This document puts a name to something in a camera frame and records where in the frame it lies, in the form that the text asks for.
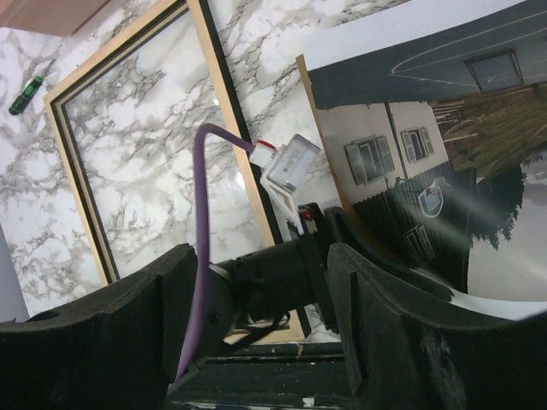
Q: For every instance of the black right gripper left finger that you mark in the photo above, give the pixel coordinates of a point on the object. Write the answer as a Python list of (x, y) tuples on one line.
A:
[(116, 348)]

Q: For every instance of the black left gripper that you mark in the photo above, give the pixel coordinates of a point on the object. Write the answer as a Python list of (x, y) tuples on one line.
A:
[(239, 302)]

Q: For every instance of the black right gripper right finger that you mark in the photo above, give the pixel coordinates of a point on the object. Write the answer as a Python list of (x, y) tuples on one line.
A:
[(411, 342)]

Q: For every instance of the glossy photo print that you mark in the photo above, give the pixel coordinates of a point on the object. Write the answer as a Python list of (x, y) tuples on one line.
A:
[(432, 115)]

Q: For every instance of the rectangular picture frame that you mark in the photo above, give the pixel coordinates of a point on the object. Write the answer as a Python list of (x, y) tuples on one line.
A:
[(125, 121)]

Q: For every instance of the small green black screwdriver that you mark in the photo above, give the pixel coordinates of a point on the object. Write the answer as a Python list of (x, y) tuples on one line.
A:
[(24, 98)]

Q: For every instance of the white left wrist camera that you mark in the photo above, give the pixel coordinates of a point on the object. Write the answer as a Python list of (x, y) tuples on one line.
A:
[(283, 171)]

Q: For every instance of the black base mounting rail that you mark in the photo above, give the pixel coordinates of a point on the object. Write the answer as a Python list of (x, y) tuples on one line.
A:
[(270, 376)]

